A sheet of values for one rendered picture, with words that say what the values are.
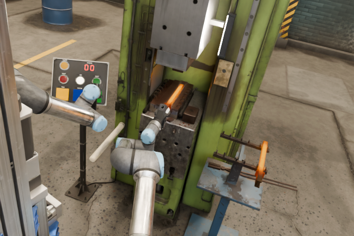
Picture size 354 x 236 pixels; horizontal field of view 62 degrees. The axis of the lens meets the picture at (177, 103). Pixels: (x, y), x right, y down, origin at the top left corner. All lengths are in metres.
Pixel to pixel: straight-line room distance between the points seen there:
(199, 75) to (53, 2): 4.43
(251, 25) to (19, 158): 1.41
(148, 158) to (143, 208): 0.22
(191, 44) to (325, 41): 6.34
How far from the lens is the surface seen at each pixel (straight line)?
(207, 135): 2.15
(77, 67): 1.97
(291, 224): 2.92
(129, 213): 2.55
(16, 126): 0.75
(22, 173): 0.84
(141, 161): 1.31
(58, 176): 2.84
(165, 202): 2.45
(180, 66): 1.80
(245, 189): 1.98
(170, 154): 2.08
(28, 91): 1.19
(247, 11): 1.79
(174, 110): 1.95
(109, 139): 2.18
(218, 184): 1.94
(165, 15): 1.74
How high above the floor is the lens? 2.01
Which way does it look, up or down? 30 degrees down
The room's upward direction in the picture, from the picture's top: 11 degrees clockwise
